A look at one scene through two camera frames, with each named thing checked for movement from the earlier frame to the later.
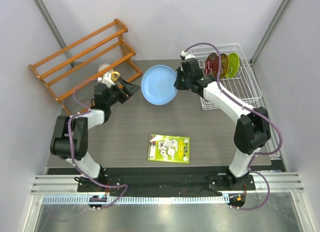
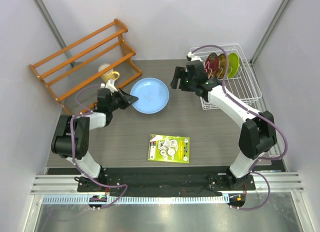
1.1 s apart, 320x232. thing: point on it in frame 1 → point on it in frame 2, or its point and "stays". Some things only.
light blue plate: x=157 y=85 → x=153 y=94
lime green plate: x=233 y=65 stays
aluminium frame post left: x=51 y=21 stays
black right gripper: x=178 y=85 stays
